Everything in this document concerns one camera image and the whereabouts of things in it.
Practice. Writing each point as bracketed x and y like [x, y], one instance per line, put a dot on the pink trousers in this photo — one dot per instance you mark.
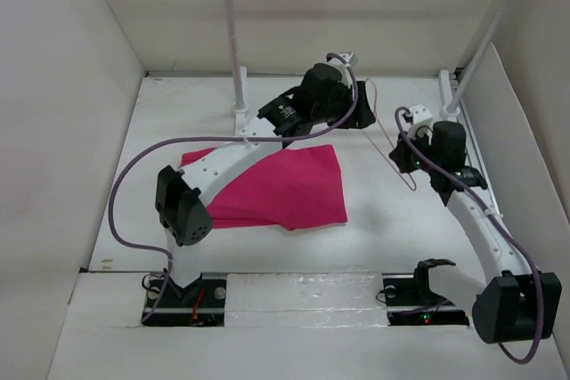
[295, 189]

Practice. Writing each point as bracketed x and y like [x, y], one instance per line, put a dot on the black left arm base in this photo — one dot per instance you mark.
[200, 304]

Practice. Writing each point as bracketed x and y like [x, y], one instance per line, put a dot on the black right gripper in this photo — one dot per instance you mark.
[403, 150]

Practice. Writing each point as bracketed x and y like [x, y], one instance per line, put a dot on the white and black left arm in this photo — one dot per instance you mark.
[183, 194]

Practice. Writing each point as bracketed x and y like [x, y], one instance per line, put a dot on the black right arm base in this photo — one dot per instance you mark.
[410, 302]

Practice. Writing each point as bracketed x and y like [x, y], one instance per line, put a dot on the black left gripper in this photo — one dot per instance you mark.
[361, 117]

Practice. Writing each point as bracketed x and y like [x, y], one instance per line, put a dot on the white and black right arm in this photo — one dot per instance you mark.
[515, 301]

